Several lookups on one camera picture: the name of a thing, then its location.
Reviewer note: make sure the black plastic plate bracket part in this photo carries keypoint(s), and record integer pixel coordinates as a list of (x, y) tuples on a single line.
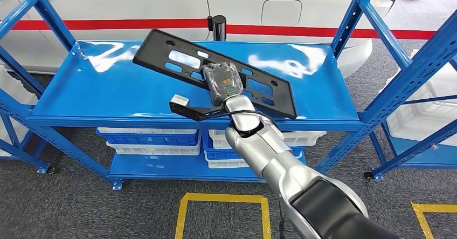
[(157, 51)]

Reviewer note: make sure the blue metal shelf rack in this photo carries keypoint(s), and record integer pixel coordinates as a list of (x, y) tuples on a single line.
[(107, 94), (25, 160), (421, 157)]

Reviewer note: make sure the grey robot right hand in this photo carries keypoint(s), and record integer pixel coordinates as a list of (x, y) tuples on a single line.
[(223, 82)]

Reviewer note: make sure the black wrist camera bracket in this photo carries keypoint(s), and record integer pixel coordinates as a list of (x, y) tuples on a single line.
[(192, 113)]

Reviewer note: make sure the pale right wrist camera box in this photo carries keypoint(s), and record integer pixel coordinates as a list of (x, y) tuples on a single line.
[(179, 100)]

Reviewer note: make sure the yellow floor tape square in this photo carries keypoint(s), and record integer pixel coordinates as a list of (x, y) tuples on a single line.
[(423, 219), (180, 223)]

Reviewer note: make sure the blue plastic crate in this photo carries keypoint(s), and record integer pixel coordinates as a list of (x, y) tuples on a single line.
[(217, 155)]

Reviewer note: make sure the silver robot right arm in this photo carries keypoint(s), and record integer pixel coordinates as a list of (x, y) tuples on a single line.
[(285, 173)]

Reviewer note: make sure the large white plastic crate stack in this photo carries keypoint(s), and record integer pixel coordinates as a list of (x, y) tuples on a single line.
[(421, 119), (14, 98)]

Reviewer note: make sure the black chrome barrier post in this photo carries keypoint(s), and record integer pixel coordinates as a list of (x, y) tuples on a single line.
[(218, 28)]

